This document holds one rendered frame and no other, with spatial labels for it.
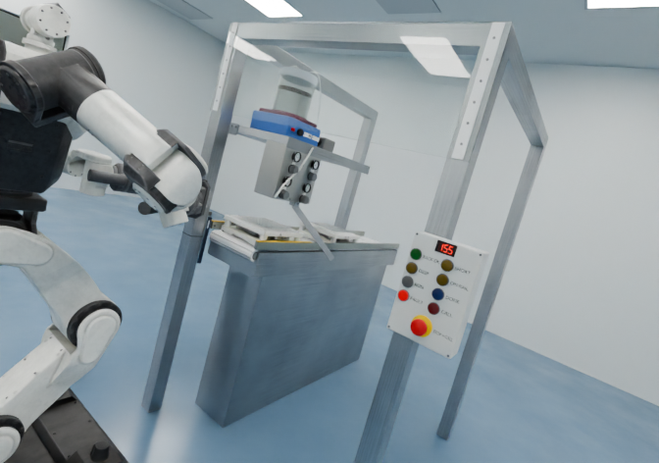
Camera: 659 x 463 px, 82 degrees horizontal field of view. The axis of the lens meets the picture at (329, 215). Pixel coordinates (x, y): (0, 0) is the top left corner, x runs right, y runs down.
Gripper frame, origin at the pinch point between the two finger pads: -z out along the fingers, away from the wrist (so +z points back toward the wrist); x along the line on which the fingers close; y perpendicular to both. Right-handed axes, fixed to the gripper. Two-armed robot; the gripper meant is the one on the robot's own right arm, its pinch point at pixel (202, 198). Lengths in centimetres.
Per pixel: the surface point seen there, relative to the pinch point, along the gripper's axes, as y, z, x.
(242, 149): -149, -539, -23
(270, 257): 22.0, -26.4, 19.2
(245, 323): 18, -33, 51
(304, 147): 24.3, -24.0, -25.6
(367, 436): 68, 21, 48
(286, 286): 30, -47, 35
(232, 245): 6.8, -25.3, 18.5
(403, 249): 132, -356, 45
